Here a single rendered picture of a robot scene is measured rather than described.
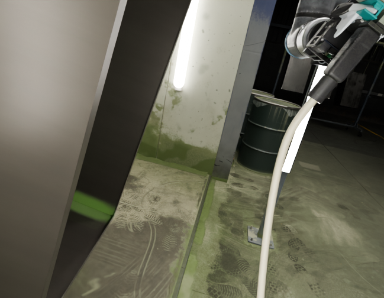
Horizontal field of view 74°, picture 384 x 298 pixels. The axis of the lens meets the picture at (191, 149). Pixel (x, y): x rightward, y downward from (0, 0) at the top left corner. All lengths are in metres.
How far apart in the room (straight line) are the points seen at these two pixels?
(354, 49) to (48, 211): 0.62
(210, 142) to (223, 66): 0.77
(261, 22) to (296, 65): 4.98
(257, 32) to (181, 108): 0.99
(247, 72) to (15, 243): 2.25
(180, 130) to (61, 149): 2.27
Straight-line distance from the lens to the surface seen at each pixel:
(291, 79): 7.41
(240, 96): 2.56
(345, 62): 0.53
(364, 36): 0.54
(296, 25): 0.82
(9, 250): 0.69
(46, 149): 0.51
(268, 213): 0.56
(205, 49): 2.57
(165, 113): 2.70
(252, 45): 2.54
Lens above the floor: 1.26
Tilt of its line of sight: 21 degrees down
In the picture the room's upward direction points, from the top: 12 degrees clockwise
